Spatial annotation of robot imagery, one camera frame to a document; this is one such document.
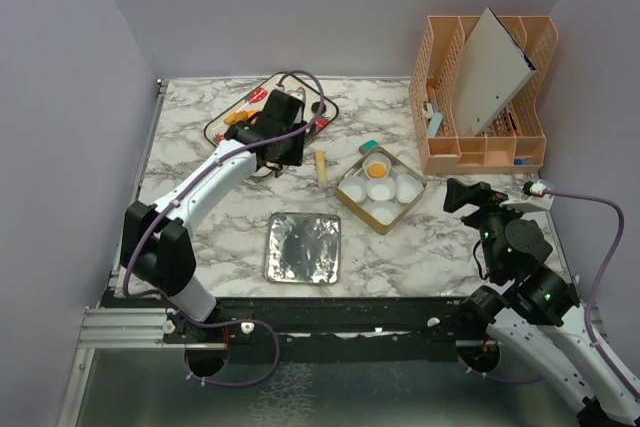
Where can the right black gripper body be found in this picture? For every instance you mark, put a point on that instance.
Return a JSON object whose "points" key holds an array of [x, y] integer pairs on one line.
{"points": [[490, 220]]}

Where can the tan sandwich cookie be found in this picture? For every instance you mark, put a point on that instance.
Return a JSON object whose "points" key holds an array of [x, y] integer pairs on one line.
{"points": [[376, 170]]}

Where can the silver tin lid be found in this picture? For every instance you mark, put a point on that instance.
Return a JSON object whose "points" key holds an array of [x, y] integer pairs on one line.
{"points": [[303, 248]]}

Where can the metal tweezers black tips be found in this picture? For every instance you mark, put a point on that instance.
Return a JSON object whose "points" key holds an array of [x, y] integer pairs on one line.
{"points": [[276, 169]]}

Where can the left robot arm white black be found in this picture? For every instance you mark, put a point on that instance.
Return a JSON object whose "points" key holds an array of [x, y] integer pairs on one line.
{"points": [[157, 238]]}

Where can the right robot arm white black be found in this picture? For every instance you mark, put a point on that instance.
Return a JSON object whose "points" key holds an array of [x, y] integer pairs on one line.
{"points": [[528, 307]]}

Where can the black sandwich cookie far right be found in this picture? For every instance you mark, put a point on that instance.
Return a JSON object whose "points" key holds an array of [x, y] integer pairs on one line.
{"points": [[318, 108]]}

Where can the strawberry pattern white tray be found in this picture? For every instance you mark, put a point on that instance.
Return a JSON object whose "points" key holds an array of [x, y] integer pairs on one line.
{"points": [[255, 101]]}

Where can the white paper cup right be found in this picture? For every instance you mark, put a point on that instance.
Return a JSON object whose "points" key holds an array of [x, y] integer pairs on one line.
{"points": [[408, 188]]}

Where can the white paper cup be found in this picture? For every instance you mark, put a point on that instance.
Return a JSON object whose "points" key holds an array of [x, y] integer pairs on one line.
{"points": [[354, 187], [384, 212], [379, 190], [376, 157], [408, 188]]}

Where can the yellow glue stick tube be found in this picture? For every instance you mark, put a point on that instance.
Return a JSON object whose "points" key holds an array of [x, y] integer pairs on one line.
{"points": [[321, 173]]}

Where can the white paper cup bottom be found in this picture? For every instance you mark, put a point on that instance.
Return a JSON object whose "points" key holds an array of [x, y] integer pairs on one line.
{"points": [[384, 212]]}

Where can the light blue eraser in organizer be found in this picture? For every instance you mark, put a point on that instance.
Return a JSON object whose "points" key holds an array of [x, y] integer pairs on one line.
{"points": [[434, 124]]}

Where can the peach plastic desk organizer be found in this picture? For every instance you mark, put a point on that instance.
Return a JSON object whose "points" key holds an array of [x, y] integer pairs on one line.
{"points": [[514, 142]]}

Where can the gold cookie tin box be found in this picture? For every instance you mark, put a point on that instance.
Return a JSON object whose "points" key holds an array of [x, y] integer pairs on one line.
{"points": [[361, 210]]}

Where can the white paper cup centre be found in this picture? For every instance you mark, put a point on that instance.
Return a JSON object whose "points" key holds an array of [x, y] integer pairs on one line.
{"points": [[379, 190]]}

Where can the white paper cup top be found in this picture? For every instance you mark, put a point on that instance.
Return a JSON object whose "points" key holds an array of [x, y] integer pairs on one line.
{"points": [[376, 157]]}

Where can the green grey eraser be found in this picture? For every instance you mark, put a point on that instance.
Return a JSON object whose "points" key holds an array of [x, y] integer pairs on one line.
{"points": [[367, 146]]}

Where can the white paper cup left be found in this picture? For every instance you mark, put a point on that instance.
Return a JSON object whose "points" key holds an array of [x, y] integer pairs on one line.
{"points": [[354, 187]]}

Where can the white grey notebook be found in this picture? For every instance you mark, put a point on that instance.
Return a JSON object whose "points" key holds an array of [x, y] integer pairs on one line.
{"points": [[492, 70]]}

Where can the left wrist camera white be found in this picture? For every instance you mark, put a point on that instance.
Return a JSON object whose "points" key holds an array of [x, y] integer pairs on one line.
{"points": [[299, 94]]}

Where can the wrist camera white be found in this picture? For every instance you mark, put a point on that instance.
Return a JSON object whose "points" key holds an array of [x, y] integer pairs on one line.
{"points": [[299, 94], [534, 198]]}

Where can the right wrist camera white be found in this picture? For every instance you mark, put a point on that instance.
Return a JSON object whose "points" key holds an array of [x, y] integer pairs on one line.
{"points": [[534, 198]]}

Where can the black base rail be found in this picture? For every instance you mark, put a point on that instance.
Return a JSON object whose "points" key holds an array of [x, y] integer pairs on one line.
{"points": [[255, 331]]}

